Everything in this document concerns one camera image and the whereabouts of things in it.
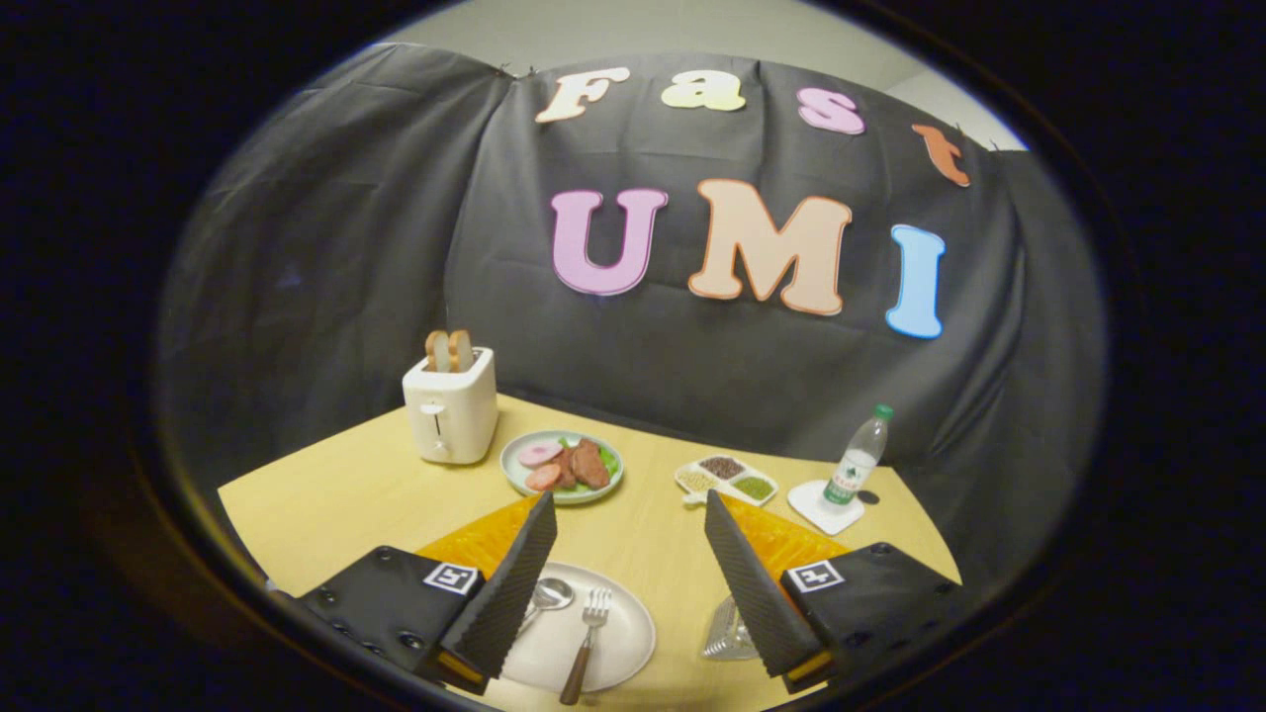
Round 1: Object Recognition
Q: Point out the green lettuce leaf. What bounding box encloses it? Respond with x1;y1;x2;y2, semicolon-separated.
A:
557;436;621;493

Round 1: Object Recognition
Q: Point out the large white plate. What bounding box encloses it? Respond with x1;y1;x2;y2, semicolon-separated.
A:
499;562;657;693

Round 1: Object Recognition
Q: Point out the pale green plate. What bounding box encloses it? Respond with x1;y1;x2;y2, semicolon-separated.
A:
499;429;625;506

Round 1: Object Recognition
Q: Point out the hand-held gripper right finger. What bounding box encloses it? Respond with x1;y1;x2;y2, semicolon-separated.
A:
704;489;965;695

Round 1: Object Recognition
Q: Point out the white toaster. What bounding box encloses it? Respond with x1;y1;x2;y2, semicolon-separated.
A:
403;346;498;466

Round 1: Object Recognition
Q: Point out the clear plastic water bottle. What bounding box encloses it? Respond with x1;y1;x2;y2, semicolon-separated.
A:
823;403;895;507

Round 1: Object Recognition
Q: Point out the wooden handled fork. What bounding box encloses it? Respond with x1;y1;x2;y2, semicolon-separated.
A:
559;587;613;707

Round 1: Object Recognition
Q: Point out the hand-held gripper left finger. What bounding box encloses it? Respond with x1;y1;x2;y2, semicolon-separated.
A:
295;491;559;695

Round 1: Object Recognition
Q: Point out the white divided grain dish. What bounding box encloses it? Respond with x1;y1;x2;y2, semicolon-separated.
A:
675;454;779;508

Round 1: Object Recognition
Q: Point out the brown meat slice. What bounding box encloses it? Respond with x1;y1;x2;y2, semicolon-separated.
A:
556;438;612;490

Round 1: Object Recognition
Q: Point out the metal wire rack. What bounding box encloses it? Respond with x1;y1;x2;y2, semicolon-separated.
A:
701;593;763;662

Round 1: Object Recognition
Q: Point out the silver spoon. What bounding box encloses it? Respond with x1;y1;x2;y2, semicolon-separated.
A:
514;578;576;634

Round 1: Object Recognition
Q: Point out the black backdrop cloth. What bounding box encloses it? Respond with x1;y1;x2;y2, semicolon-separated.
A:
158;44;1109;594

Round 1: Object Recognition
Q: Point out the white square coaster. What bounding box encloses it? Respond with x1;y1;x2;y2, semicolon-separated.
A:
786;480;865;537

